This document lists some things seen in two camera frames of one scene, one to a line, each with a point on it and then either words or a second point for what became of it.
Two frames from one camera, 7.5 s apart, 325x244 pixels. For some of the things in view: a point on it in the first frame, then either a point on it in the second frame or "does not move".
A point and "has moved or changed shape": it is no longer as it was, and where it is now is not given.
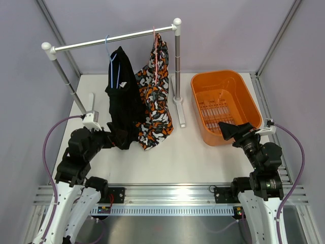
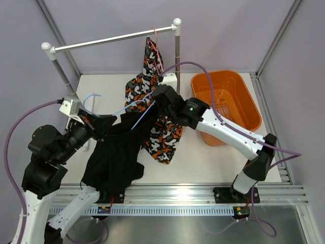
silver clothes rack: [50, 51] does not move
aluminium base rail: [176, 194] does not move
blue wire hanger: [111, 60] → [139, 102]
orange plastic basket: [222, 96] does not move
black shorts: [125, 114] → [116, 161]
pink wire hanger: [155, 40] has moved or changed shape
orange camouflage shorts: [153, 109] has moved or changed shape
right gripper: [229, 130] → [174, 91]
